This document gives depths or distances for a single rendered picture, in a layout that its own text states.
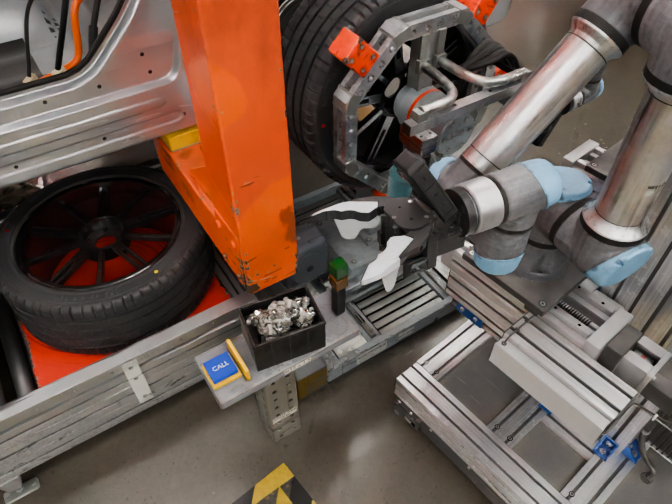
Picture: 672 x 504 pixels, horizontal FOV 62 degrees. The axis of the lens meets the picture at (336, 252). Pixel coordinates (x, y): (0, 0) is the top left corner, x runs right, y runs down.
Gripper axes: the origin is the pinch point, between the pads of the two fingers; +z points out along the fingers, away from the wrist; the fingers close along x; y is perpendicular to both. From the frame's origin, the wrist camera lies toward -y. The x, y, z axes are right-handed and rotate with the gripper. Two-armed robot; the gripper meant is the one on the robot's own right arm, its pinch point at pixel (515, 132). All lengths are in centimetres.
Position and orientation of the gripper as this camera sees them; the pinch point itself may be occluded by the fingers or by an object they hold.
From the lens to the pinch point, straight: 169.2
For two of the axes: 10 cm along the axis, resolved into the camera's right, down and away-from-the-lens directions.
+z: -7.9, 4.4, -4.2
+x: 6.1, 5.8, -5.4
